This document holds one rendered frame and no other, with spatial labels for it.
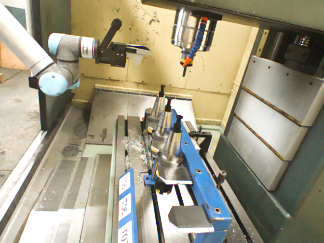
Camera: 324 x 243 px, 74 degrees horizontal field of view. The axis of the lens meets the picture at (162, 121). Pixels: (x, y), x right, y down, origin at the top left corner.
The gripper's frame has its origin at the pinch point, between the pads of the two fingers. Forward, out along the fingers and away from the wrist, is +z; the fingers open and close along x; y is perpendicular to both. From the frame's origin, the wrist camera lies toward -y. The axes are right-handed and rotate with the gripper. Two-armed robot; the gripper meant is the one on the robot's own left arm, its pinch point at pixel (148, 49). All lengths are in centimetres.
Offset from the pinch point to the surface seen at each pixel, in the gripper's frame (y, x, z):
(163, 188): 25, 48, 3
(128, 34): 4, -100, -9
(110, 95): 55, -95, -20
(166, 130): 15.2, 36.8, 3.6
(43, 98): 37, -32, -52
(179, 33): -7.6, 5.0, 9.9
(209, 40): -6.9, 6.3, 21.0
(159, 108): 13.6, 25.6, 2.9
